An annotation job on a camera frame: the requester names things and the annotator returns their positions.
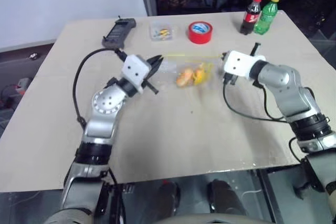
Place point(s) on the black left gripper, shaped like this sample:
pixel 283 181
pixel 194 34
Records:
pixel 151 87

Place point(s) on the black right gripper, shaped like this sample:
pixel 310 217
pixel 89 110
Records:
pixel 231 79

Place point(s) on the blurry orange object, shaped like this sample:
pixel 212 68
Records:
pixel 184 77

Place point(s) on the clear yellow-zipper plastic bag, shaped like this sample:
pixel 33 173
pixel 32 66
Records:
pixel 194 72

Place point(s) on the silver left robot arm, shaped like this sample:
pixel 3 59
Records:
pixel 103 103

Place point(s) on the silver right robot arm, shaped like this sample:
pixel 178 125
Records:
pixel 294 95

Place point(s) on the red tape roll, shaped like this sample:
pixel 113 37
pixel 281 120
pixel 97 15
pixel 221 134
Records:
pixel 199 36

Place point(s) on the clear plastic parts box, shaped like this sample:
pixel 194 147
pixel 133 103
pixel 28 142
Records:
pixel 162 32

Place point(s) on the red-capped cola bottle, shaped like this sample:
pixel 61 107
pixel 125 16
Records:
pixel 249 19

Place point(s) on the black handheld remote controller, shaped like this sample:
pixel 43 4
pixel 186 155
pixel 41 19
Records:
pixel 118 32

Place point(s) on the green yellow-capped soda bottle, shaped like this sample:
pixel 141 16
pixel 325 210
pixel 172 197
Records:
pixel 265 18

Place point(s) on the small black-white floor object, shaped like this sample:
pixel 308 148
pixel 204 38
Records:
pixel 33 56

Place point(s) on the dark rounded robot foot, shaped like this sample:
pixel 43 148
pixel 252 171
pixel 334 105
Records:
pixel 168 197
pixel 224 197

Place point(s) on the grey floor power strip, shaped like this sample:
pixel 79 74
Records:
pixel 24 83

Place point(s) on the black table leg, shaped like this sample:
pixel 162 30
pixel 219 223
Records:
pixel 266 197
pixel 119 203

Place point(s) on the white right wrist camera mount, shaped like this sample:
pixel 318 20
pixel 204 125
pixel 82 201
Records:
pixel 241 64

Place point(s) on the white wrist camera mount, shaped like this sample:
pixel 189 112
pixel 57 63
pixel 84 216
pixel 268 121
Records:
pixel 135 70
pixel 241 64

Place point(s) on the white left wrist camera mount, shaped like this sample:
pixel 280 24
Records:
pixel 135 70

